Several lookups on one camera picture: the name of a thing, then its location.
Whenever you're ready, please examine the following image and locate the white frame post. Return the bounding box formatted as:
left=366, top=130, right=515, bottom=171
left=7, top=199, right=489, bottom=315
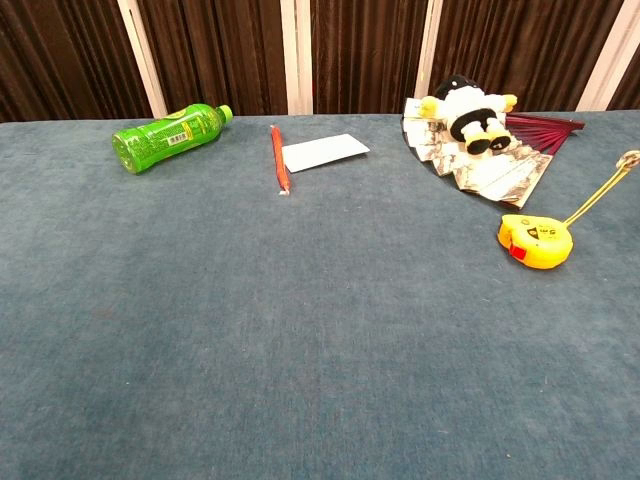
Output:
left=575, top=0, right=640, bottom=113
left=116, top=0, right=169, bottom=120
left=413, top=0, right=445, bottom=114
left=279, top=0, right=314, bottom=116

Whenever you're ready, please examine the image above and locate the white rectangular card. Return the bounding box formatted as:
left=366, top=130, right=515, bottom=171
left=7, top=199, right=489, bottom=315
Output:
left=281, top=133, right=372, bottom=174

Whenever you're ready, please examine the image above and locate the yellow tape measure with cord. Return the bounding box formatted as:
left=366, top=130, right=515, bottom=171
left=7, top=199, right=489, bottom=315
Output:
left=497, top=159, right=632, bottom=270

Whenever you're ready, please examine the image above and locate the blue table cloth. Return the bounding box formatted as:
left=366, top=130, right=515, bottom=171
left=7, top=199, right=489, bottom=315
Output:
left=0, top=110, right=640, bottom=480

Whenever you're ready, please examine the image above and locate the dark brown curtain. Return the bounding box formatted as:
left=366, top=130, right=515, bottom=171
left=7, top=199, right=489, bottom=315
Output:
left=0, top=0, right=640, bottom=124

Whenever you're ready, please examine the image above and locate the printed paper folding fan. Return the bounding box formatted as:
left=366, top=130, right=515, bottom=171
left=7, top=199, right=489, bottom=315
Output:
left=402, top=97, right=586, bottom=211

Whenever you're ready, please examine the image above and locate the black and white plush toy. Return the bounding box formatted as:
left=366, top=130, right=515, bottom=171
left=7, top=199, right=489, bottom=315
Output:
left=418, top=73, right=519, bottom=156

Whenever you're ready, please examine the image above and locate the green plastic drink bottle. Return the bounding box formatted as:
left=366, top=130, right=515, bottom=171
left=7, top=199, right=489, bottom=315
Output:
left=111, top=102, right=235, bottom=175

